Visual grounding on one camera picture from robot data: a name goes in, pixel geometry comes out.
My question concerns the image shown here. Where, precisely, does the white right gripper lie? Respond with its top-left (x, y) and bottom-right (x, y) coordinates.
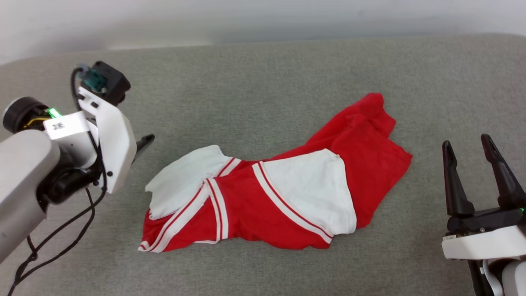
top-left (442, 134), bottom-right (526, 260)

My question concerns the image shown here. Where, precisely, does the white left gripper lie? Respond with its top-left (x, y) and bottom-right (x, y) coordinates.
top-left (78, 86), bottom-right (155, 194)

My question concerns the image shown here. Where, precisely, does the red white basketball jersey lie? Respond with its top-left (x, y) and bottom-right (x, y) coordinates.
top-left (138, 93), bottom-right (413, 253)

